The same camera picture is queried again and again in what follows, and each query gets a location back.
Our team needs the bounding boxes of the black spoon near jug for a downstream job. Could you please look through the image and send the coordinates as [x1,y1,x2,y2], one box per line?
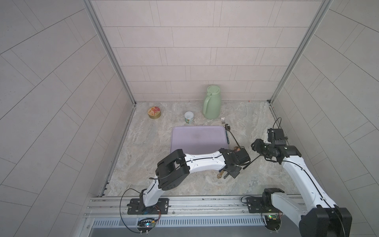
[225,123,241,148]

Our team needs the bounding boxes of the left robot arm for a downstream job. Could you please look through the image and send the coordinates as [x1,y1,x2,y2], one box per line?
[140,148,251,207]

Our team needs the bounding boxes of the controller board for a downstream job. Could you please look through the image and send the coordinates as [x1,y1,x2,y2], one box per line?
[261,214,282,232]
[137,218,158,228]

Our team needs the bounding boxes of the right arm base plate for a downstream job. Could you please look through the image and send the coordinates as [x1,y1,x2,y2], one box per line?
[246,197,279,214]

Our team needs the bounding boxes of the silver fork green handle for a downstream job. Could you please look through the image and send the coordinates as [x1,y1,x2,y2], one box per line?
[221,117,230,144]

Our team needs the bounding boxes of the aluminium mounting rail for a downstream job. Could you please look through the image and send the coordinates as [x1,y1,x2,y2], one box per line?
[82,194,311,220]

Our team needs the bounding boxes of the round gold candy tin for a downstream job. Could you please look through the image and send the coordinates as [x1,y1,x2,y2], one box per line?
[147,106,161,119]

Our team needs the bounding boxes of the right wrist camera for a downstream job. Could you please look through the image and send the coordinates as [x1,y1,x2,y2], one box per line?
[267,128,288,143]

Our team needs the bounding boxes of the black left base cable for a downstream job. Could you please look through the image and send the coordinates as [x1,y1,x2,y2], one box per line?
[119,188,143,235]

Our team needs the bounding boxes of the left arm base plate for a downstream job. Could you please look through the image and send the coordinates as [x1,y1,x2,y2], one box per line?
[127,197,170,215]

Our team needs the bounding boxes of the right controller board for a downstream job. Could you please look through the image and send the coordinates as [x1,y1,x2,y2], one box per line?
[261,214,282,232]

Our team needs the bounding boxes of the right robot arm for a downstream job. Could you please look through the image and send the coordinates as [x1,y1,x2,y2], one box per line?
[251,139,352,237]

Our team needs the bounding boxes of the lilac rectangular tray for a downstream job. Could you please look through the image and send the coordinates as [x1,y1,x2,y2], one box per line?
[170,125,229,155]

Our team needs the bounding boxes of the small white lidded cup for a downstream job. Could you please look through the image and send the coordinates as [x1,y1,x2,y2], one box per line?
[184,111,194,124]

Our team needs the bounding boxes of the green thermos jug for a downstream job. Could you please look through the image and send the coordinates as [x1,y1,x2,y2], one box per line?
[202,85,222,119]

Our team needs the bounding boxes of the left controller board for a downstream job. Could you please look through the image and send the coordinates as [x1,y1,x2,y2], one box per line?
[137,218,158,228]

